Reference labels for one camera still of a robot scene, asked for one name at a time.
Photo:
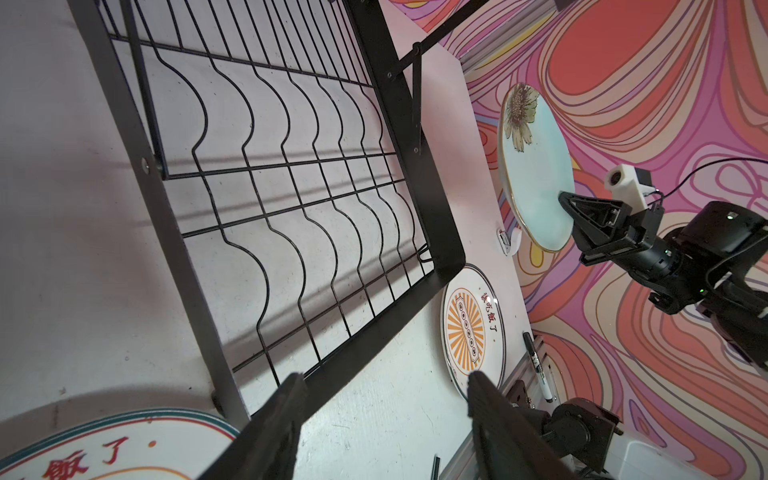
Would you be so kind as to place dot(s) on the orange sunburst plate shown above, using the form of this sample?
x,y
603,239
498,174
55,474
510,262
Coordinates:
x,y
160,443
472,329

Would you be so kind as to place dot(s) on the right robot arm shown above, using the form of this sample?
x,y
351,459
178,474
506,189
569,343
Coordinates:
x,y
704,263

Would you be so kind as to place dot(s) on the right orange sunburst plate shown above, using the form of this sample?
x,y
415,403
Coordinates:
x,y
472,329

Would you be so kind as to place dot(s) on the metal rod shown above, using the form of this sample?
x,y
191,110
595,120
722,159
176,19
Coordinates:
x,y
435,469

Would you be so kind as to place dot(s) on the pale green flower plate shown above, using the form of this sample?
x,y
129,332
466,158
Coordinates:
x,y
535,167

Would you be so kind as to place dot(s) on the black wire dish rack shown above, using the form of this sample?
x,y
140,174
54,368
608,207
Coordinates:
x,y
280,150

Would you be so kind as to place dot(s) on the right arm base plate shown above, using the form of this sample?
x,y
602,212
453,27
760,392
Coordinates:
x,y
578,428

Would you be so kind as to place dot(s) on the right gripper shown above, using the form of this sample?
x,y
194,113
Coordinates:
x,y
609,232

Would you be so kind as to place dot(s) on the small white table clip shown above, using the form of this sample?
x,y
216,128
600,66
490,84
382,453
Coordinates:
x,y
509,241

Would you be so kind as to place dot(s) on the black marker pen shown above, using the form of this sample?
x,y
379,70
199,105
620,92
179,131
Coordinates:
x,y
537,366

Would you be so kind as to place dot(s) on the left orange sunburst plate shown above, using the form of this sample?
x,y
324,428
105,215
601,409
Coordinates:
x,y
160,443

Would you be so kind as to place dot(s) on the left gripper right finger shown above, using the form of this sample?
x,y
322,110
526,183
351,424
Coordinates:
x,y
505,445

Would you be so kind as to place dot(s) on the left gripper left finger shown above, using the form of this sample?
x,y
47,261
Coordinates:
x,y
267,447

